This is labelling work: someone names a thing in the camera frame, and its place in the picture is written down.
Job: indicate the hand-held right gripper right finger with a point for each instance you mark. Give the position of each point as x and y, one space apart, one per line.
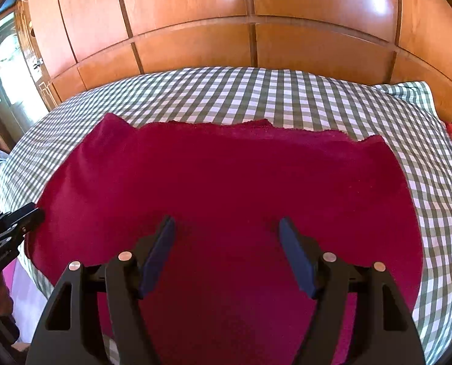
296 254

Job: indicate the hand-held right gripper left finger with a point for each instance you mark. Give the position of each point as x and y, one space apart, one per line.
159 254

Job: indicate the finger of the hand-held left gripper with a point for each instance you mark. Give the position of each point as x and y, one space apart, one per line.
17 220

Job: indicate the red fleece garment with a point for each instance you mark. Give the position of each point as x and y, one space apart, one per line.
229 178

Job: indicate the person's left hand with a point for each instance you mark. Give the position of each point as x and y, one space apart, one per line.
3 296

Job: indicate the glass panel door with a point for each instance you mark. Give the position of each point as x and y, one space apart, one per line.
13 76

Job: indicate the green checked bed sheet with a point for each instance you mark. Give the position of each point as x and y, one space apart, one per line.
287 95

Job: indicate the green checked pillow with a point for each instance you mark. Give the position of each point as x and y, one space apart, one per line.
408 89

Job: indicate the wooden headboard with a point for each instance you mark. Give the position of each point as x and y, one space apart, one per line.
210 26

